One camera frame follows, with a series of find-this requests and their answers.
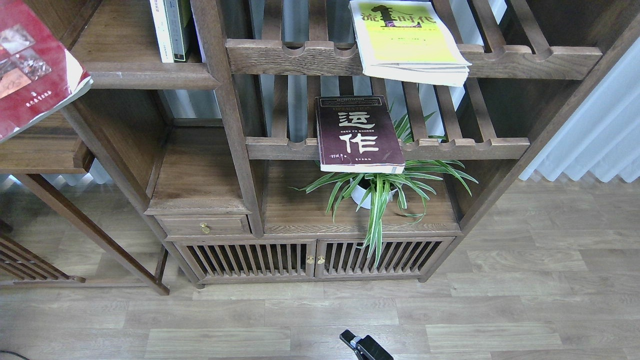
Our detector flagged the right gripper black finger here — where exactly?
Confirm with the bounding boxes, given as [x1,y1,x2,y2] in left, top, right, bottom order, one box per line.
[339,329,394,360]

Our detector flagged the red cover book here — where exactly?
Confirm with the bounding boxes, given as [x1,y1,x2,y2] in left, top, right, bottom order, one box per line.
[0,0,93,142]

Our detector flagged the brass cabinet door knobs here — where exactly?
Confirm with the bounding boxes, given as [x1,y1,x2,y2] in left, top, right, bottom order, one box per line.
[305,255,326,265]

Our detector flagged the white plant pot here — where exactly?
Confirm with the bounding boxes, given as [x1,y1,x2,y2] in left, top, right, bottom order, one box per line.
[350,180,398,210]

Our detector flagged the green spider plant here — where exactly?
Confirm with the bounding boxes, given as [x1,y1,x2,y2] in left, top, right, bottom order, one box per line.
[301,119,475,265]

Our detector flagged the brass drawer knob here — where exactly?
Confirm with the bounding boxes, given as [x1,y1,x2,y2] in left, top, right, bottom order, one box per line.
[199,222,211,234]

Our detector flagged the dark maroon book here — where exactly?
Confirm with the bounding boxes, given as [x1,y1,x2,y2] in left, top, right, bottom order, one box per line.
[315,95,405,174]

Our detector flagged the dark wooden bookshelf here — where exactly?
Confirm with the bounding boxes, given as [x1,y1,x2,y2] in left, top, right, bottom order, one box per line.
[26,0,639,288]

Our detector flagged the yellow green cover book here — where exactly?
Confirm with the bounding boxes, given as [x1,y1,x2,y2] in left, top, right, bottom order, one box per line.
[349,0,470,87]

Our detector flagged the white curtain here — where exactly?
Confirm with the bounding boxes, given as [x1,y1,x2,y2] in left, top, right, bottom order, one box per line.
[519,40,640,183]

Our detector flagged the white spine book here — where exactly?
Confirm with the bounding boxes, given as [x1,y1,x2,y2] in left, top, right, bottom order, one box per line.
[150,0,174,64]

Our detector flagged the wooden side table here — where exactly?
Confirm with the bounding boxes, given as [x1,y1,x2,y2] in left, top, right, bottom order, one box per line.
[0,112,170,296]

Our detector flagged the dark green spine book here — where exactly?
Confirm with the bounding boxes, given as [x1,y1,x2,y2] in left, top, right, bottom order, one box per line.
[164,0,192,63]

